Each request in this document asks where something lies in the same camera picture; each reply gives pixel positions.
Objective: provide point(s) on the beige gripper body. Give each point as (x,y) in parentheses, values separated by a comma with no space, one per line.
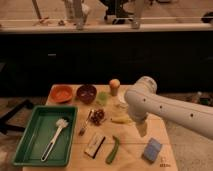
(142,128)

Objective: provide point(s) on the whiteboard eraser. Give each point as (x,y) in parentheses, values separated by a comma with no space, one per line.
(94,145)

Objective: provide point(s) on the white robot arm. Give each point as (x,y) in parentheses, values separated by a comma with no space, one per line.
(142,99)

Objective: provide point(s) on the purple bowl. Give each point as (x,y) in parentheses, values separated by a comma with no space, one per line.
(86,93)

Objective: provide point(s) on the orange bowl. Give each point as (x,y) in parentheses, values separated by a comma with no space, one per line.
(61,93)

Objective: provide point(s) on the blue sponge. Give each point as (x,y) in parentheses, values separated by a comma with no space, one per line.
(152,150)

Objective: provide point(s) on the yellow banana peel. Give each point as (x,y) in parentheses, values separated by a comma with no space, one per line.
(121,120)

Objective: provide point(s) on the green chili pepper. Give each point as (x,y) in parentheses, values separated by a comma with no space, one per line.
(109,159)

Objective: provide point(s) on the pine cone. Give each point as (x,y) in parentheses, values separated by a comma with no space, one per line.
(97,116)

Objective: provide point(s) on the green small cup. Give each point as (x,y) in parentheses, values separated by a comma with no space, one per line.
(102,98)

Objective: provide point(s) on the egg in wooden cup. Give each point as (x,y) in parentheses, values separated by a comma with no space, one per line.
(114,85)

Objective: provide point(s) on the white dish brush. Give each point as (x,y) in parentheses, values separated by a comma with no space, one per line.
(61,124)

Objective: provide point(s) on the green plastic tray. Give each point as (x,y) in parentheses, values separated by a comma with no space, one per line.
(39,131)

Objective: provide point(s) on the black stand leg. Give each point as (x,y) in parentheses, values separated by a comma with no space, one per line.
(4,126)

